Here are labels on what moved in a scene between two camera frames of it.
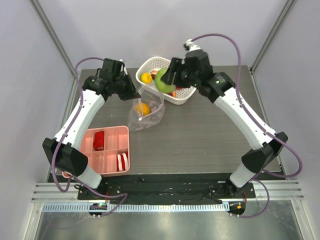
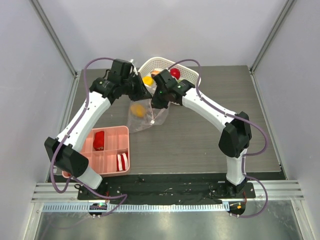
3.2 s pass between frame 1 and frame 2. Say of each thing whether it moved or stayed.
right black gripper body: moved
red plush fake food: stayed
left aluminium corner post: stayed
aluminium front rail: stayed
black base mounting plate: stayed
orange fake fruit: moved
